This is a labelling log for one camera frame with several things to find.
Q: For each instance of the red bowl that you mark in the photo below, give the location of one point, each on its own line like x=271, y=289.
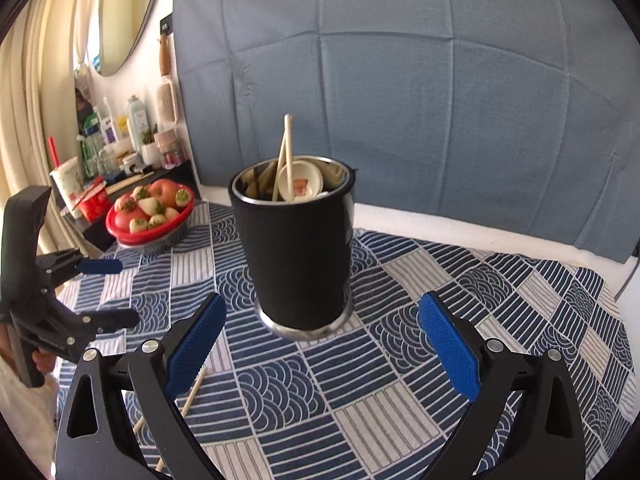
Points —
x=165, y=232

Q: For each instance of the yellow white tube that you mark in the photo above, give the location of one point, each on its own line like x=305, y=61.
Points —
x=121, y=130

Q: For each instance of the paper drink cup red straw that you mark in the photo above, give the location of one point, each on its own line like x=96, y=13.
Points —
x=67, y=180

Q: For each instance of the wooden chopstick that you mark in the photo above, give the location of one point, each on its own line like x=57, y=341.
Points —
x=127, y=182
x=125, y=186
x=281, y=155
x=139, y=426
x=192, y=393

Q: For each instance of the hanging wooden brush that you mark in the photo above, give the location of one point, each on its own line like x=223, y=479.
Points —
x=165, y=100

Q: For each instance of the pink lid glass jar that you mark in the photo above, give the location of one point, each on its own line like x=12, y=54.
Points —
x=169, y=155

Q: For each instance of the cream curtain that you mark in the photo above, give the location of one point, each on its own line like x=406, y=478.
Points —
x=30, y=110

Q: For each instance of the black side table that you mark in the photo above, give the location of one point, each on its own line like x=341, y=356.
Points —
x=186, y=175

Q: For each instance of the white pot with succulent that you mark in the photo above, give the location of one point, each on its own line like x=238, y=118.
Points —
x=150, y=155

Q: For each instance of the black utensil holder cup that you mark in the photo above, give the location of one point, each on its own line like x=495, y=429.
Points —
x=295, y=260

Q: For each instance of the person's left hand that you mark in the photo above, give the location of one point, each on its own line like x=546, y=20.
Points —
x=41, y=361

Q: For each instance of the white bottle purple label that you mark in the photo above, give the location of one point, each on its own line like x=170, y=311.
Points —
x=107, y=125

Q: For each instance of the blue patterned cloth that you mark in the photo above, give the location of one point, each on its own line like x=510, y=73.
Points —
x=325, y=385

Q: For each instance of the blue flat box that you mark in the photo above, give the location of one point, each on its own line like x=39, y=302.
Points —
x=113, y=176

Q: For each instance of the green plastic bottle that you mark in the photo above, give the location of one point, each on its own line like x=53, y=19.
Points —
x=90, y=135

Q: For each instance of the small white jar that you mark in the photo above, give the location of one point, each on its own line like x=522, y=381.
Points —
x=131, y=160

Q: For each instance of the pile of white strawberries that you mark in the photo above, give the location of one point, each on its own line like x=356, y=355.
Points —
x=150, y=206

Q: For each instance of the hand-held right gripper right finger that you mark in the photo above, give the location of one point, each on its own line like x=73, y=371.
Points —
x=450, y=350

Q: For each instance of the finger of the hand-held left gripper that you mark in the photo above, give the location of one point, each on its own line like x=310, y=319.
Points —
x=100, y=266
x=115, y=318

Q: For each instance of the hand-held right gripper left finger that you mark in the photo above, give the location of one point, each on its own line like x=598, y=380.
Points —
x=195, y=345

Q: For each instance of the pale blue spray bottle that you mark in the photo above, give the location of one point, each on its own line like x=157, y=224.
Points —
x=136, y=125

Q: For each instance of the cartoon print ceramic spoon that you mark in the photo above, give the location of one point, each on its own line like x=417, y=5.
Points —
x=292, y=180

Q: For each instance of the round wall mirror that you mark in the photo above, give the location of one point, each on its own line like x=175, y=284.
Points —
x=120, y=10

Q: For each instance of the black wall hook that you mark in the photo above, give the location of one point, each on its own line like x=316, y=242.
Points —
x=166, y=25

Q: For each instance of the blue padded headboard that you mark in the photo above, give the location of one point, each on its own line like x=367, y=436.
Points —
x=400, y=85

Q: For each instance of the red tomato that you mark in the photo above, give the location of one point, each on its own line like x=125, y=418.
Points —
x=125, y=220

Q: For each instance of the red apple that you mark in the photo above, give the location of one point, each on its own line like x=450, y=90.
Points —
x=162, y=191

